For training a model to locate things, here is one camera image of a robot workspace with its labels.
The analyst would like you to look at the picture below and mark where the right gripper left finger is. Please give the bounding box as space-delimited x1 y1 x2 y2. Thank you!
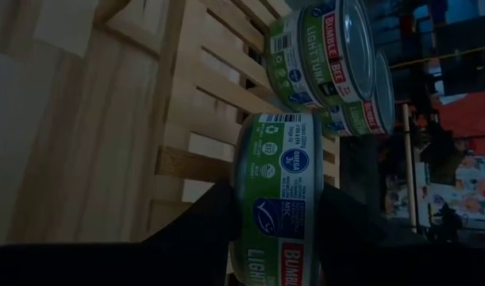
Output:
142 180 243 244

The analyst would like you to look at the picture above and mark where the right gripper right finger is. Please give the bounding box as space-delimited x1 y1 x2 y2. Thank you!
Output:
316 184 389 244

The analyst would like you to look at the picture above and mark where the silver lid green label can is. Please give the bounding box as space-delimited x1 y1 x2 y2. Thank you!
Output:
317 49 397 138
229 112 325 286
264 0 377 114

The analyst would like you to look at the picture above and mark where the wooden slatted shelf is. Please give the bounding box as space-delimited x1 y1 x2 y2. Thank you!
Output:
91 0 342 245

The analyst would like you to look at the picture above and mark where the floral print poster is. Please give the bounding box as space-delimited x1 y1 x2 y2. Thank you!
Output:
416 154 485 223

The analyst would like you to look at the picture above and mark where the orange red partition panel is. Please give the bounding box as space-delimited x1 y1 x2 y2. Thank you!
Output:
436 91 485 157

